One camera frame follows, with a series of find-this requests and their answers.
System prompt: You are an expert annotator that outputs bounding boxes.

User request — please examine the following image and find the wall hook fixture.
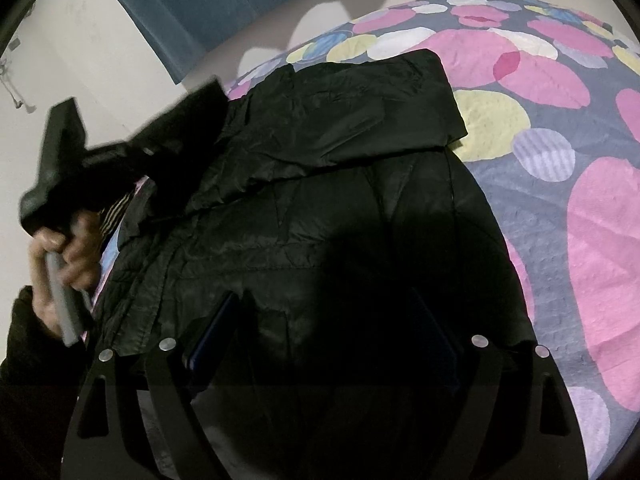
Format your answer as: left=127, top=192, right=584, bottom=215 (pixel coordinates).
left=0, top=35, right=38, bottom=113

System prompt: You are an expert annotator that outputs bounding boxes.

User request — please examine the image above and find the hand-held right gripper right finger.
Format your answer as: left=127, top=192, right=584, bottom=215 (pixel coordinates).
left=402, top=290, right=591, bottom=480

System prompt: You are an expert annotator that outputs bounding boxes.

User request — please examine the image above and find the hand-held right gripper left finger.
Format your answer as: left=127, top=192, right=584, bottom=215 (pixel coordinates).
left=61, top=290, right=242, bottom=480

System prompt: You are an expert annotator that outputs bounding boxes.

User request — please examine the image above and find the blue curtain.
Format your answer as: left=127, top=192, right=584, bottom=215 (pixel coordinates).
left=86, top=0, right=576, bottom=86

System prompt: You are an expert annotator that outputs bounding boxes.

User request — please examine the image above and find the black puffer jacket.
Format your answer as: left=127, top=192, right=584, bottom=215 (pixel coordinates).
left=87, top=49, right=533, bottom=480

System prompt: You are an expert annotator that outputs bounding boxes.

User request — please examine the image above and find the polka dot bed sheet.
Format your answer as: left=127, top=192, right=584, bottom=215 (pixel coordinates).
left=82, top=0, right=640, bottom=480

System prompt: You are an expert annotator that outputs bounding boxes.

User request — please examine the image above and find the striped pillow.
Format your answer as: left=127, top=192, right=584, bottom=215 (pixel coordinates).
left=99, top=187, right=148, bottom=246

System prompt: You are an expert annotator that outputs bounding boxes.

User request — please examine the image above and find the person's left hand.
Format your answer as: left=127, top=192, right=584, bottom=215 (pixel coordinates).
left=27, top=210, right=106, bottom=338

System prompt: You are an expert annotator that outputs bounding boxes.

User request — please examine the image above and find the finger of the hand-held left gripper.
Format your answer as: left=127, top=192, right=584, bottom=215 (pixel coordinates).
left=125, top=76, right=227, bottom=182

